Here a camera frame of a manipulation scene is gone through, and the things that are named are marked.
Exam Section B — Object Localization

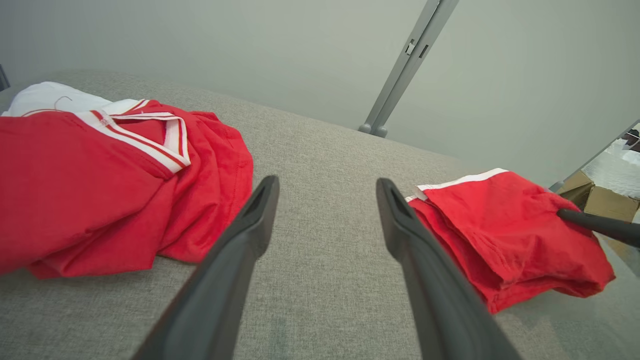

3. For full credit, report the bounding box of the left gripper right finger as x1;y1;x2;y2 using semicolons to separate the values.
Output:
376;177;523;360

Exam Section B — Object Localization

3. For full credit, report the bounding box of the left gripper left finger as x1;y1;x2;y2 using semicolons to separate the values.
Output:
131;175;281;360

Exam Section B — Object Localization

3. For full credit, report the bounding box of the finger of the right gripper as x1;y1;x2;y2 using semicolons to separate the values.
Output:
556;208;640;249

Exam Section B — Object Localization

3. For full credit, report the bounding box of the red shorts white trim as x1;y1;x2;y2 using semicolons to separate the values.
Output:
405;168;617;315

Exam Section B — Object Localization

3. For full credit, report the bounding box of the red Bulls basketball jersey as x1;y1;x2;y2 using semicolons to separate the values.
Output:
0;81;254;279

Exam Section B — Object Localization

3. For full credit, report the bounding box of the brown cardboard box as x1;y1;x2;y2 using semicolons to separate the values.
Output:
557;170;596;211
584;186;640;223

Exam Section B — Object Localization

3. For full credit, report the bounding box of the grey metal post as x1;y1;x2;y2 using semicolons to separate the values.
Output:
358;0;460;139

